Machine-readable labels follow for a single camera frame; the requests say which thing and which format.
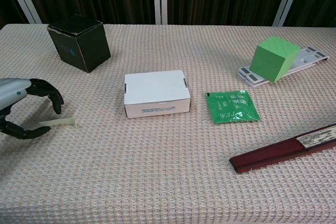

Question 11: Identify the white cardboard box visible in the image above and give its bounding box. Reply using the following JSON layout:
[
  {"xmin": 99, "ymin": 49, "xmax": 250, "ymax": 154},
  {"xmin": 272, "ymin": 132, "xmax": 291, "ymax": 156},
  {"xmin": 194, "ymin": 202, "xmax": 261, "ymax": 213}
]
[{"xmin": 123, "ymin": 70, "xmax": 192, "ymax": 119}]

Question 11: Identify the white grey flat device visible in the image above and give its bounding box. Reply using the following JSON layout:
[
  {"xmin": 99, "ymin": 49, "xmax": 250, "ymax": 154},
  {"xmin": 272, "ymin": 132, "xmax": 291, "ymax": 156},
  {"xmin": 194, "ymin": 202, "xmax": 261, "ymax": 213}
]
[{"xmin": 238, "ymin": 46, "xmax": 330, "ymax": 88}]

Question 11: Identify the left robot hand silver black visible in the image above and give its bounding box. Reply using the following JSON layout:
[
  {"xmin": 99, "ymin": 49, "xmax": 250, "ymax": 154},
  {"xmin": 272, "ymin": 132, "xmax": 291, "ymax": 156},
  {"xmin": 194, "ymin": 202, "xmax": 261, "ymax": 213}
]
[{"xmin": 0, "ymin": 78, "xmax": 65, "ymax": 140}]

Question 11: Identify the beige waffle tablecloth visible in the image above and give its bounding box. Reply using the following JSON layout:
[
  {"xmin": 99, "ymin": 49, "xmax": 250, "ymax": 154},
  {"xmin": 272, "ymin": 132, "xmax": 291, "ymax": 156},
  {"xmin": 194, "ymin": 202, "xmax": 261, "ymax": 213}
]
[{"xmin": 0, "ymin": 23, "xmax": 336, "ymax": 224}]

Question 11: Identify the black cardboard box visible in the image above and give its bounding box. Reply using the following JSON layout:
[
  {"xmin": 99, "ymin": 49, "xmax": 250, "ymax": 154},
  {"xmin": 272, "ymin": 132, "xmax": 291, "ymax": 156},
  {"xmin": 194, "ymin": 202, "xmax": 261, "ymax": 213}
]
[{"xmin": 46, "ymin": 14, "xmax": 111, "ymax": 73}]

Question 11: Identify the green tea packet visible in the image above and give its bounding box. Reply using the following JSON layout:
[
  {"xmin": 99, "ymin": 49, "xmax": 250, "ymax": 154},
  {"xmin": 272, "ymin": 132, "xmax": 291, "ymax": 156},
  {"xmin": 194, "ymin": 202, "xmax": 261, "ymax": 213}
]
[{"xmin": 205, "ymin": 90, "xmax": 261, "ymax": 124}]

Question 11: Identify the dark red folding fan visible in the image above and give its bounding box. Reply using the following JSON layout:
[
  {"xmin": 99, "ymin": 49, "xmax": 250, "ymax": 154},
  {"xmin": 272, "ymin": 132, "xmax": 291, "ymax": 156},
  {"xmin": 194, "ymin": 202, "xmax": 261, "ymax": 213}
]
[{"xmin": 229, "ymin": 123, "xmax": 336, "ymax": 174}]

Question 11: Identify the green foam cube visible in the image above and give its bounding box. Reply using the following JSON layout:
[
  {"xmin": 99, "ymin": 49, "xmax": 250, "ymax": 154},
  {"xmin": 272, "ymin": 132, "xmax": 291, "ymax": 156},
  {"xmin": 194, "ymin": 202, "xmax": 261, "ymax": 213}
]
[{"xmin": 248, "ymin": 37, "xmax": 301, "ymax": 84}]

